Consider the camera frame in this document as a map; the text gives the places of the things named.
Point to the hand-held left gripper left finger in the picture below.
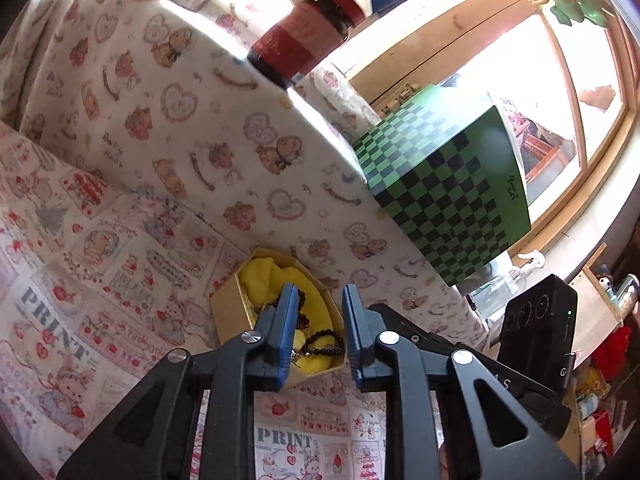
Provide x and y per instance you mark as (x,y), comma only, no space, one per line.
(287,320)

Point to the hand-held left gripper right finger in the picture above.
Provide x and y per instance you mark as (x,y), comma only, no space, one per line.
(350,325)

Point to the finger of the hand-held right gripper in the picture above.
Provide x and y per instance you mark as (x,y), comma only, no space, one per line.
(425,327)

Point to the kraft paper jewelry box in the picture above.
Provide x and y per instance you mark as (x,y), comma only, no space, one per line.
(225,305)

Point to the yellow cloth lining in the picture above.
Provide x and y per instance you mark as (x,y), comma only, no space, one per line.
(260,280)

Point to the clear pump bottle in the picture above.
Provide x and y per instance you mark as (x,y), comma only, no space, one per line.
(515,277)

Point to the wooden shelf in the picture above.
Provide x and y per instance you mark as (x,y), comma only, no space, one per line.
(595,300)

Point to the red fabric item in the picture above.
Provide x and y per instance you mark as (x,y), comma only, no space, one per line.
(612,350)

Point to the small white figurine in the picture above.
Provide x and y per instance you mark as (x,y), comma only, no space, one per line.
(605,284)

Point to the green black checkered box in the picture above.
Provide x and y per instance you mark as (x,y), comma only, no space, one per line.
(440,195)

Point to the bear and heart print cloth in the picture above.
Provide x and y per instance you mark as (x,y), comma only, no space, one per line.
(150,135)

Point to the dark bottle with red label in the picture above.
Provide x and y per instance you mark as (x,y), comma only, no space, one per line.
(300,40)

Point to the wooden window frame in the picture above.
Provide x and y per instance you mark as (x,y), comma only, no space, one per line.
(425,50)

